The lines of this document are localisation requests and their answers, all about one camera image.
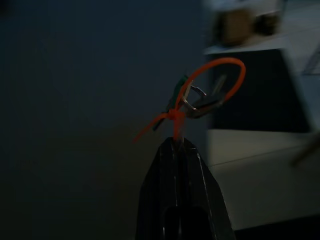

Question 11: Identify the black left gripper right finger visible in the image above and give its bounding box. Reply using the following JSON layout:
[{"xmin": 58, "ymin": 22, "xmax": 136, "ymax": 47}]
[{"xmin": 178, "ymin": 139, "xmax": 236, "ymax": 240}]

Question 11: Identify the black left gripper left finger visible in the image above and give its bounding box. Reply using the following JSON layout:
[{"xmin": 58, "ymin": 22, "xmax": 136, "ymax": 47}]
[{"xmin": 135, "ymin": 136, "xmax": 180, "ymax": 240}]

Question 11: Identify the black cabinet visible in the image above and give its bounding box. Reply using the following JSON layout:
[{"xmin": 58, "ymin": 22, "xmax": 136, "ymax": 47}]
[{"xmin": 204, "ymin": 48, "xmax": 314, "ymax": 134}]

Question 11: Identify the brown cardboard box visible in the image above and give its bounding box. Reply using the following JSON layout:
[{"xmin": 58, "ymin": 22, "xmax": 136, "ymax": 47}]
[{"xmin": 211, "ymin": 0, "xmax": 281, "ymax": 46}]

